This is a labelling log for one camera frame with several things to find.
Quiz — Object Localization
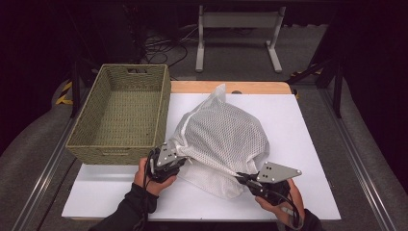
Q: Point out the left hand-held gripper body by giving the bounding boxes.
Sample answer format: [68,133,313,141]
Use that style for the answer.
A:
[147,142,189,184]

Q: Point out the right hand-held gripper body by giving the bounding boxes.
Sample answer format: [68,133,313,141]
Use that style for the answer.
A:
[246,161,303,207]

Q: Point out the white mesh laundry bag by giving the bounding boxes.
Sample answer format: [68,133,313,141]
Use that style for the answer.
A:
[167,84,271,200]

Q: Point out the olive woven basket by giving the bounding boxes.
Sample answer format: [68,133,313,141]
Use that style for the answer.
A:
[65,63,172,167]

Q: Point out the person's left hand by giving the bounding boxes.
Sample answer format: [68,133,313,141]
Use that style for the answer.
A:
[134,157,178,197]

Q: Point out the person's right hand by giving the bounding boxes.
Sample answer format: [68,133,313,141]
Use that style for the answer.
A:
[255,179,304,222]

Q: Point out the white board sheet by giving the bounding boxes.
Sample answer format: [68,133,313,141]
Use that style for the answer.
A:
[61,92,342,222]

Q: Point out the wooden table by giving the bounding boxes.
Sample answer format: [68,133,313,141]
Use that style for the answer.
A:
[169,80,293,95]

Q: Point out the yellow black striped tape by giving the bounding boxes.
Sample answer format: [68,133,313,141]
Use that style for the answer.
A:
[55,80,74,107]
[290,63,322,79]

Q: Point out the grey metal stand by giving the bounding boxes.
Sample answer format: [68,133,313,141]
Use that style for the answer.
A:
[195,4,287,74]

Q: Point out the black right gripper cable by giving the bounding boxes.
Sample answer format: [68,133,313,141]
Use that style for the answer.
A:
[268,190,306,229]

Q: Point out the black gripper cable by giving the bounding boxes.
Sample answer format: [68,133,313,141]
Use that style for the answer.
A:
[140,150,156,231]
[268,190,306,229]

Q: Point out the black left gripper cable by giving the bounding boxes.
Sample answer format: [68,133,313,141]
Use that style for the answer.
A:
[140,150,156,231]

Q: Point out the metal floor rail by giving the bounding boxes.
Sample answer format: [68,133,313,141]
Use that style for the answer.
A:
[12,116,82,231]
[317,87,401,231]

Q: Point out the black frame leg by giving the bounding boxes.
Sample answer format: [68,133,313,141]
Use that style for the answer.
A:
[288,58,344,119]
[70,59,100,118]

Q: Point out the black floor cables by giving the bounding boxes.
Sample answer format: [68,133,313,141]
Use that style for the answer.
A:
[140,25,200,69]

